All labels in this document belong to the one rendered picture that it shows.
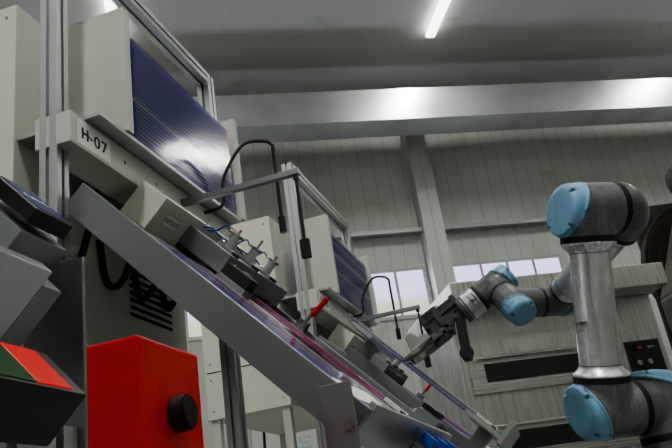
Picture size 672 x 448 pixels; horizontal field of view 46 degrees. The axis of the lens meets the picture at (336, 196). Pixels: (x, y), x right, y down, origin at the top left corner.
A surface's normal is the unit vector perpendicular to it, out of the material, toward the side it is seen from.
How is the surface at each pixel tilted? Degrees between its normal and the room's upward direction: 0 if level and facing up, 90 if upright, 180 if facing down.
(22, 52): 90
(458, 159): 90
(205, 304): 90
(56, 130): 90
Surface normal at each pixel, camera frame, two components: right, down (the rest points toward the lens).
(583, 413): -0.93, 0.15
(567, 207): -0.95, -0.11
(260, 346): -0.30, -0.34
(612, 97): 0.16, -0.42
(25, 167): 0.94, -0.25
